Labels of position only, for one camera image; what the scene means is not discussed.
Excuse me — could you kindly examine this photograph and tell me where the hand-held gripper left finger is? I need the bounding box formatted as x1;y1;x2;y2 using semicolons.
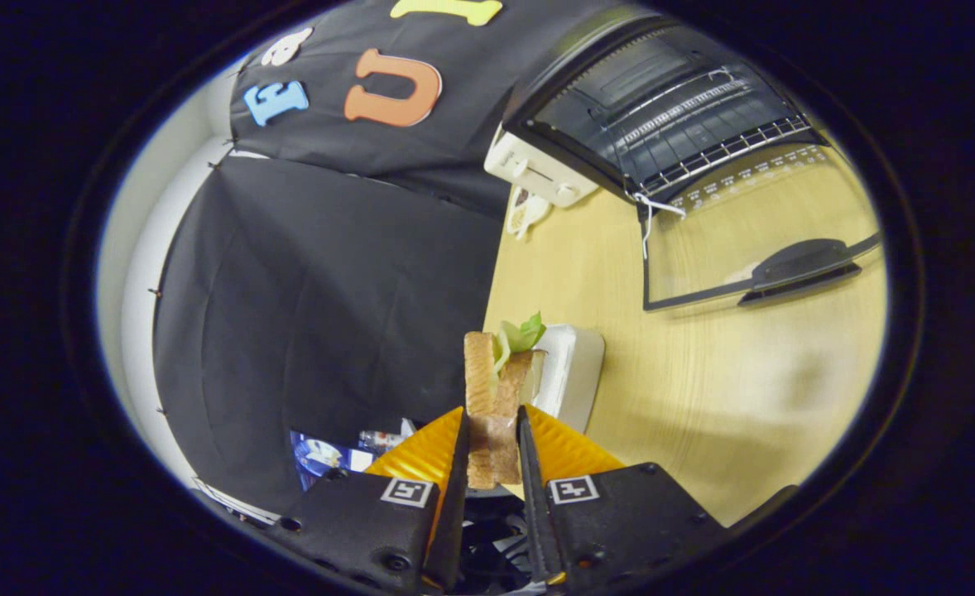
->
264;406;472;594

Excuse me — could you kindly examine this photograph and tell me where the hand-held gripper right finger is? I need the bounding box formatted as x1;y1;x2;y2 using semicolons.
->
516;404;732;595

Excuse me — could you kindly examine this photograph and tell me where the white bread lettuce sandwich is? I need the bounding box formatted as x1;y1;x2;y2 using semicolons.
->
463;312;548;491

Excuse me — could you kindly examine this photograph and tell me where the black toaster oven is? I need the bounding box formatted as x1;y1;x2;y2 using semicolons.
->
500;12;882;314

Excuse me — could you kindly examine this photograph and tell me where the white slot toaster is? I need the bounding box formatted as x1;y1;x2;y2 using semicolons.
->
484;124;600;209

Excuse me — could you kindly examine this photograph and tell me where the white foam plate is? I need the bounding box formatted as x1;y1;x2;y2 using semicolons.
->
529;324;606;435

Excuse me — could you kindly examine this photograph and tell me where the blue printed bag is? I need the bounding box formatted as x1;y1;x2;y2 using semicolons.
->
291;418;414;491

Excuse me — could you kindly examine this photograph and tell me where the black backdrop cloth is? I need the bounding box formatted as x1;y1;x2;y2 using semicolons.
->
152;0;646;514

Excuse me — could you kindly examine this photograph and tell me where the white string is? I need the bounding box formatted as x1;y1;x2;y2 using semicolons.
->
627;190;688;259

